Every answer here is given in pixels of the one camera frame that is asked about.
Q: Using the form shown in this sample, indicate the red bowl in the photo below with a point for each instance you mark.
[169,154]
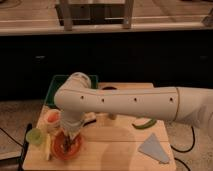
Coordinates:
[58,150]

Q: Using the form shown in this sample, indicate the small bowl with orange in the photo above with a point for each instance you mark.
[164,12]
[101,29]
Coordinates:
[52,118]

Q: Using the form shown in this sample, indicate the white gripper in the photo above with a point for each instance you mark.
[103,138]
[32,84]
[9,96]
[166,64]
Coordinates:
[71,122]

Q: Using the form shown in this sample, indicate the wooden chair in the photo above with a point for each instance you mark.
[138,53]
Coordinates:
[73,13]

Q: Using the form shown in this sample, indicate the dark grape bunch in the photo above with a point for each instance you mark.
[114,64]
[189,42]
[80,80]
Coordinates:
[67,143]

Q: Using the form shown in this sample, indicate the grey triangular cloth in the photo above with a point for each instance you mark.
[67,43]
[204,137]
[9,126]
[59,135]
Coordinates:
[152,148]

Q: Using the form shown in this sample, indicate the green pepper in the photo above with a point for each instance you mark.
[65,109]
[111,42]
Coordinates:
[148,124]

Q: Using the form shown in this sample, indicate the yellow banana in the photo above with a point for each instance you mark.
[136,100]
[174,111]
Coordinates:
[48,147]

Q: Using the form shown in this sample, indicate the small metal cup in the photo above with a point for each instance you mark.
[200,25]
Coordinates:
[112,116]

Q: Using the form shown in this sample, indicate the green tray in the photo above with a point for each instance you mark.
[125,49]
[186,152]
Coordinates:
[57,81]

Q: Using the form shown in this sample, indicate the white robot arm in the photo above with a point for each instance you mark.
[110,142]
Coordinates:
[185,105]

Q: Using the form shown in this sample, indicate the green cup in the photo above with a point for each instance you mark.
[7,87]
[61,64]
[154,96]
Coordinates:
[34,137]

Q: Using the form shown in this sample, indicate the dark round plate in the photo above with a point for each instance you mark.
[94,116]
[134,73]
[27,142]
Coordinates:
[109,88]

